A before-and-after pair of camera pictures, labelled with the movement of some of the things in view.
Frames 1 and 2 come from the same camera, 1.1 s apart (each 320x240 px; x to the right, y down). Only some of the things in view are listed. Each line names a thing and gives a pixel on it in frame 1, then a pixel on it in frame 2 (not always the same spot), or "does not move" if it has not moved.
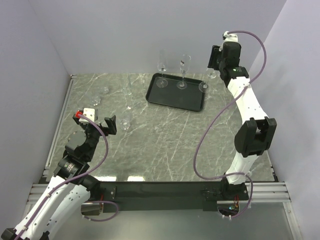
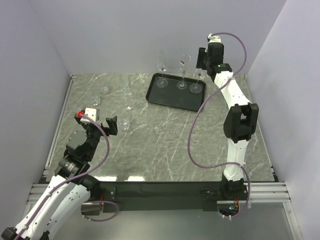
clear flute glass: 125,123 does not move
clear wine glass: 162,67 does not move
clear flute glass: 210,73 → 196,88
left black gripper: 110,123 does not move
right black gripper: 215,53 → 201,53
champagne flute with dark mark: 185,63 does not move
